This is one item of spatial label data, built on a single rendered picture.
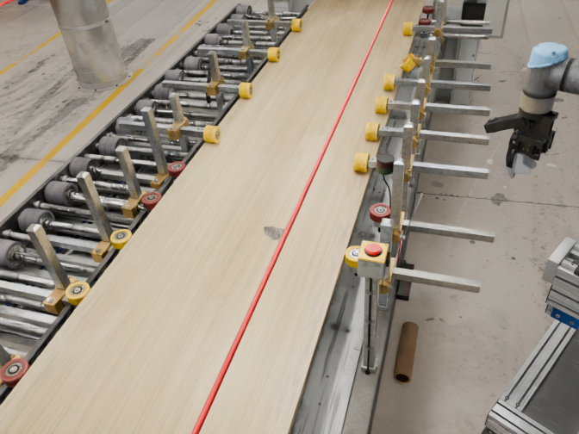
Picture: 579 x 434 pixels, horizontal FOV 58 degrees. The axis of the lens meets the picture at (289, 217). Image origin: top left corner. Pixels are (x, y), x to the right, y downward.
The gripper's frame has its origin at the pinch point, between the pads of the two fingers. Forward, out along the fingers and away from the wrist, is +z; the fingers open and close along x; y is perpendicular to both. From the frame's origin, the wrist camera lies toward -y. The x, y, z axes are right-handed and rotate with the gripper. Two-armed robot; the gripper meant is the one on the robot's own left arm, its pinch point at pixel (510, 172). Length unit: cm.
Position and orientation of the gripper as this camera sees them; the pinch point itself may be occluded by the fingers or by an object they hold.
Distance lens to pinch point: 152.4
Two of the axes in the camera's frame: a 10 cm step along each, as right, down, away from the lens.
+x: 7.0, -5.0, 5.1
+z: 0.8, 7.6, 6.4
